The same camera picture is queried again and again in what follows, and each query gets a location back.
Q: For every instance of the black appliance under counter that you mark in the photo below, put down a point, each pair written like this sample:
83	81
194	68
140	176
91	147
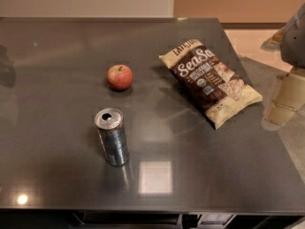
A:
180	221

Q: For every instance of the silver blue redbull can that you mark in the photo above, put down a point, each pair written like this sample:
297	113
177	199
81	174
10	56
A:
110	126

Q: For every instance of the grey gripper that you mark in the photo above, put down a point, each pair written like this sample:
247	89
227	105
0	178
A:
294	45

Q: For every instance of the brown sea salt chips bag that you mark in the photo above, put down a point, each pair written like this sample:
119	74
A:
219	91

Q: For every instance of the red apple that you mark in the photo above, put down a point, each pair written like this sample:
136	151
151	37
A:
119	77

